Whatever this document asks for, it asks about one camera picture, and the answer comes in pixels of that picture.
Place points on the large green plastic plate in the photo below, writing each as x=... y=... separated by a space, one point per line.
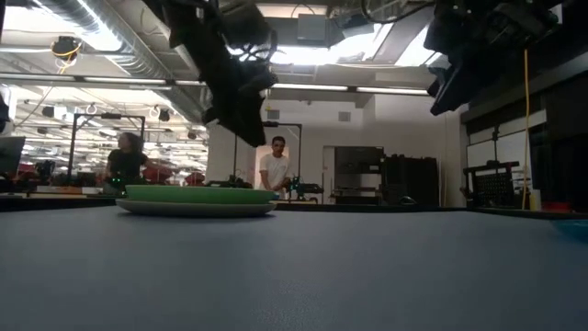
x=197 y=195

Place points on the small clear blue plate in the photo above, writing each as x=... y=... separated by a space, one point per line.
x=576 y=230

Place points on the black background robot arm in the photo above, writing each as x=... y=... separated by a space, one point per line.
x=229 y=184
x=305 y=188

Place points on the person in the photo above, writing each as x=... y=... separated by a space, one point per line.
x=275 y=170
x=126 y=163

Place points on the ceiling strip light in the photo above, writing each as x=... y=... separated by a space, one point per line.
x=124 y=80
x=308 y=87

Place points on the grey ceiling box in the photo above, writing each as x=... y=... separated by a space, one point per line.
x=314 y=27

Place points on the large grey plastic plate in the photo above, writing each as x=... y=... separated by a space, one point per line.
x=193 y=210

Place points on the black cabinet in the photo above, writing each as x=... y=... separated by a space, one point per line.
x=409 y=179

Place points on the black pegboard cart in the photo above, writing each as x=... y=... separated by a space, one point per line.
x=494 y=188

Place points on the dark equipment rack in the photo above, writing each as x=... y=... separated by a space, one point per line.
x=358 y=161

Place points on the white cup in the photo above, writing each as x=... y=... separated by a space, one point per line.
x=535 y=201

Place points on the red box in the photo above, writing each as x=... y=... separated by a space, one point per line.
x=556 y=207

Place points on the wooden workbench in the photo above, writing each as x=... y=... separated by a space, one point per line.
x=69 y=189

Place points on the black computer monitor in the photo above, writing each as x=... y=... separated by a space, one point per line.
x=11 y=156

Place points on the black gantry frame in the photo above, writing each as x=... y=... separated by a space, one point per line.
x=299 y=151
x=72 y=147

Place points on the black aluminium table frame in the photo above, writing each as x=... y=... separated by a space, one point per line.
x=55 y=202

